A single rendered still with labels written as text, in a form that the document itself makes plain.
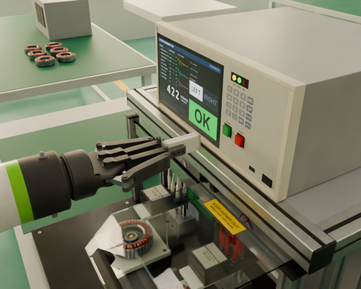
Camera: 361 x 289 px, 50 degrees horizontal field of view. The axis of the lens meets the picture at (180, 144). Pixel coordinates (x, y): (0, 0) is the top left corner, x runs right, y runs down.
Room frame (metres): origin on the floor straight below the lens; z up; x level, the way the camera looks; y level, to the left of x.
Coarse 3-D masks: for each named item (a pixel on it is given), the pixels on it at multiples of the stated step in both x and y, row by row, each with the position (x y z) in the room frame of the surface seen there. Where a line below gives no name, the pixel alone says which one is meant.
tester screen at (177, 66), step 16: (160, 48) 0.86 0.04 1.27; (176, 48) 0.79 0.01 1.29; (160, 64) 0.86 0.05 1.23; (176, 64) 0.79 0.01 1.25; (192, 64) 0.74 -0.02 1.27; (208, 64) 0.69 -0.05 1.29; (160, 80) 0.86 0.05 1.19; (176, 80) 0.79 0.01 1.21; (192, 80) 0.74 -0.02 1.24; (208, 80) 0.69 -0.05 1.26; (160, 96) 0.86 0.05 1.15; (192, 96) 0.74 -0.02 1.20; (176, 112) 0.79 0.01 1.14
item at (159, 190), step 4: (160, 184) 0.82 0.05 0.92; (148, 188) 0.80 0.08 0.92; (152, 188) 0.80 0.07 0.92; (156, 188) 0.80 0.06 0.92; (160, 188) 0.80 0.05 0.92; (164, 188) 0.80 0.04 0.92; (140, 192) 0.79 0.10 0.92; (144, 192) 0.78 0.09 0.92; (148, 192) 0.78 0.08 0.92; (152, 192) 0.78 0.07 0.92; (156, 192) 0.78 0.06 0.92; (160, 192) 0.78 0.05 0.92; (164, 192) 0.78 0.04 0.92; (168, 192) 0.78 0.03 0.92; (144, 196) 0.77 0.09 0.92; (148, 196) 0.77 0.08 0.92; (152, 196) 0.77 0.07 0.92; (156, 196) 0.77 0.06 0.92; (160, 196) 0.77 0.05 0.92; (140, 200) 0.79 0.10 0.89; (144, 200) 0.77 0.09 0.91; (148, 200) 0.75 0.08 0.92
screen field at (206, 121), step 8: (192, 104) 0.74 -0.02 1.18; (192, 112) 0.74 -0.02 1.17; (200, 112) 0.71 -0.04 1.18; (208, 112) 0.68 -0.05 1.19; (192, 120) 0.73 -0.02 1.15; (200, 120) 0.71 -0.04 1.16; (208, 120) 0.68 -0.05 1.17; (216, 120) 0.66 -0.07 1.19; (208, 128) 0.68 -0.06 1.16; (216, 128) 0.66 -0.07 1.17; (216, 136) 0.66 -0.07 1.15
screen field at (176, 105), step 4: (164, 96) 0.84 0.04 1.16; (168, 96) 0.83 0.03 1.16; (168, 100) 0.83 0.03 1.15; (172, 100) 0.81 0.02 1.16; (172, 104) 0.81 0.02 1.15; (176, 104) 0.79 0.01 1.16; (176, 108) 0.79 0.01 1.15; (180, 108) 0.78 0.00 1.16; (184, 108) 0.76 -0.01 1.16; (184, 112) 0.76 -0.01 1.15
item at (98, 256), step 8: (96, 256) 0.44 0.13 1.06; (104, 256) 0.43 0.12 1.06; (112, 256) 0.45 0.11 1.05; (96, 264) 0.42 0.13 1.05; (104, 264) 0.42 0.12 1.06; (104, 272) 0.40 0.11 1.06; (112, 272) 0.40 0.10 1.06; (104, 280) 0.39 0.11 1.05; (112, 280) 0.39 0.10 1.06; (112, 288) 0.38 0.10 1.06; (120, 288) 0.37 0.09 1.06
